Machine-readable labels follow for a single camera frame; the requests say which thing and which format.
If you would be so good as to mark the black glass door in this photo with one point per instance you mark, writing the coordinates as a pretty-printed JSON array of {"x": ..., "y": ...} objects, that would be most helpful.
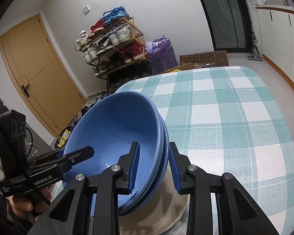
[{"x": 223, "y": 17}]

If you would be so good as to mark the plain cardboard box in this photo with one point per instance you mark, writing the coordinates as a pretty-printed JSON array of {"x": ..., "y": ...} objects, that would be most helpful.
[{"x": 186, "y": 67}]

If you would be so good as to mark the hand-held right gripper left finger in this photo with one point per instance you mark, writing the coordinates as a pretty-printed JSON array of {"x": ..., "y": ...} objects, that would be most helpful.
[{"x": 136, "y": 161}]

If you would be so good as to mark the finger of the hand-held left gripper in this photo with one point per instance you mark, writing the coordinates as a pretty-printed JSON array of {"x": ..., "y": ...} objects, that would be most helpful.
[
  {"x": 83, "y": 151},
  {"x": 60, "y": 153}
]

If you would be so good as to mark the wooden shoe rack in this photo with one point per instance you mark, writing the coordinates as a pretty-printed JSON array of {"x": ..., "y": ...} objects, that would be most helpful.
[
  {"x": 143, "y": 46},
  {"x": 132, "y": 51}
]

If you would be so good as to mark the pile of dark shoes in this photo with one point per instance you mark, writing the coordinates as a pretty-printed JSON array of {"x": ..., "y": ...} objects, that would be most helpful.
[{"x": 98, "y": 98}]

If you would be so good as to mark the grey floor mop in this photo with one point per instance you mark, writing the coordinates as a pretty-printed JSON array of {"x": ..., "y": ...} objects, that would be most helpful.
[{"x": 256, "y": 55}]

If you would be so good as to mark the white cabinet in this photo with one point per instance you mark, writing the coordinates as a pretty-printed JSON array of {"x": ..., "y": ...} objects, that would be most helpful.
[{"x": 279, "y": 34}]

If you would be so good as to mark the wooden door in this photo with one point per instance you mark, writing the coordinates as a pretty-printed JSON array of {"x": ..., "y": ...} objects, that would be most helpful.
[{"x": 39, "y": 66}]

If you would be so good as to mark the patterned cardboard box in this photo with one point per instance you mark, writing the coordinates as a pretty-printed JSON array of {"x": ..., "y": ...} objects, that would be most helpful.
[{"x": 203, "y": 57}]

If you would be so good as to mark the purple plastic bag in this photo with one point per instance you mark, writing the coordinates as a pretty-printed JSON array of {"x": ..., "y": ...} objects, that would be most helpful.
[{"x": 161, "y": 56}]

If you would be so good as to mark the white trash bin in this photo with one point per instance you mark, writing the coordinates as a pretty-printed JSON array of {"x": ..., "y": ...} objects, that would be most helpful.
[{"x": 63, "y": 138}]

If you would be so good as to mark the yellow snack packet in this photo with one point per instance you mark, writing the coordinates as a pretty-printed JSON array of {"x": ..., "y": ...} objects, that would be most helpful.
[{"x": 176, "y": 70}]

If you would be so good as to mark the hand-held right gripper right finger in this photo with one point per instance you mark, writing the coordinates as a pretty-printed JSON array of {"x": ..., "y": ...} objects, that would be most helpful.
[{"x": 174, "y": 161}]

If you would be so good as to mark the teal checkered tablecloth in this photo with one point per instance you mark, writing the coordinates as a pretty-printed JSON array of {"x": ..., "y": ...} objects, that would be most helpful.
[{"x": 223, "y": 127}]

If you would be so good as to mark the person's left hand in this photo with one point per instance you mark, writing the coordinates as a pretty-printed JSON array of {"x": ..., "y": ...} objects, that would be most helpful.
[{"x": 22, "y": 200}]

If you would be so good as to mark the dark blue bowl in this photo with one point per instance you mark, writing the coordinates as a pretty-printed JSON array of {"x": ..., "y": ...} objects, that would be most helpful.
[{"x": 112, "y": 127}]

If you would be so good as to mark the cream plate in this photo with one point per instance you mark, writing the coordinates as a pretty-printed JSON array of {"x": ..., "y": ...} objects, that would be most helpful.
[{"x": 161, "y": 213}]

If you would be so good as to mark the white light switch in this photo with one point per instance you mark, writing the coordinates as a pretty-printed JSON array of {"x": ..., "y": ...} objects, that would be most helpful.
[{"x": 86, "y": 9}]

